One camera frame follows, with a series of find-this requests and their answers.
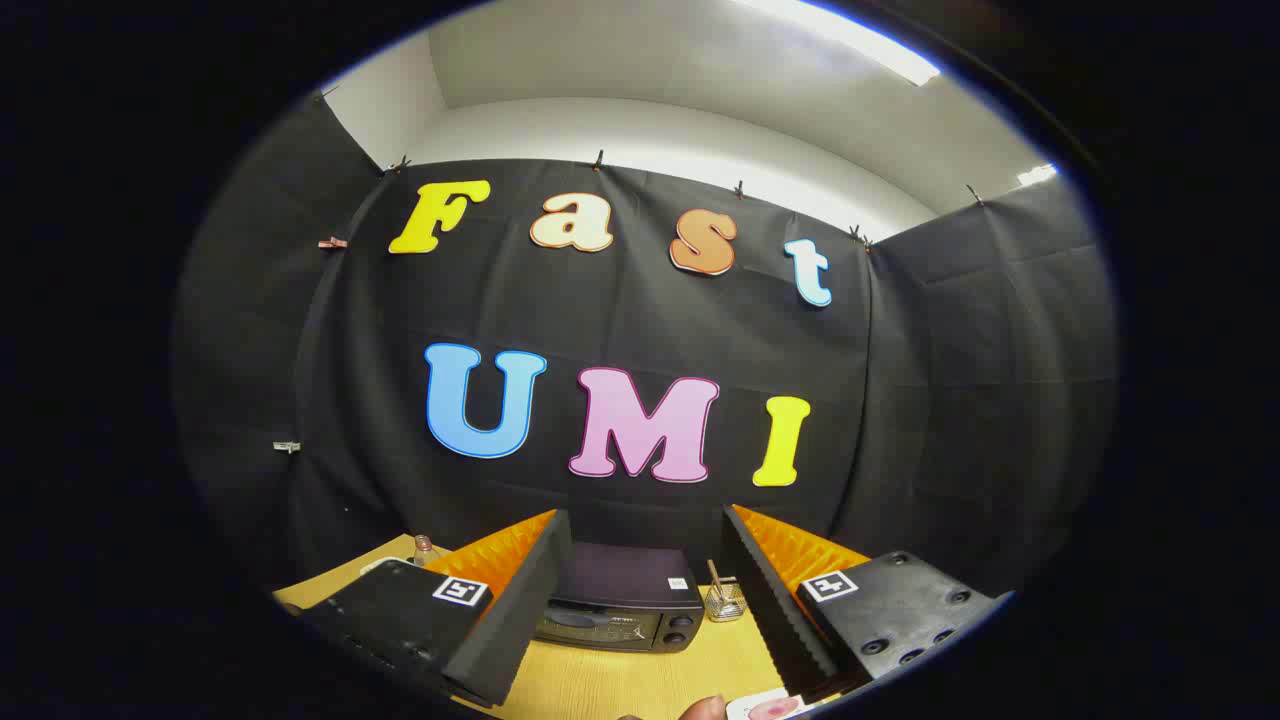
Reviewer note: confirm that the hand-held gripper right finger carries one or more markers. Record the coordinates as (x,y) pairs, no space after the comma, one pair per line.
(775,610)

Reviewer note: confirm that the white square plate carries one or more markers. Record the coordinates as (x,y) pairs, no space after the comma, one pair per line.
(740,708)

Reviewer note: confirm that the clear plastic water bottle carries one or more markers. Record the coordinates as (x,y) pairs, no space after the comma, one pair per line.
(424,550)

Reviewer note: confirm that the round pink meat slice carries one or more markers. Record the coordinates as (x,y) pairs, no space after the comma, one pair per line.
(775,708)

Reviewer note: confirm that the wooden stick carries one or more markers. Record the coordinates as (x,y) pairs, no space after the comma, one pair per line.
(714,572)

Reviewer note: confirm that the black toaster oven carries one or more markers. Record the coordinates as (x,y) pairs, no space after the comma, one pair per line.
(625,585)

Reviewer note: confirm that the small white snack dish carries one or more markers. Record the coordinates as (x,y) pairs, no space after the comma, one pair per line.
(378,565)

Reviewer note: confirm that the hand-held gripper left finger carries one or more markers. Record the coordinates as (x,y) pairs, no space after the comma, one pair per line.
(520,610)

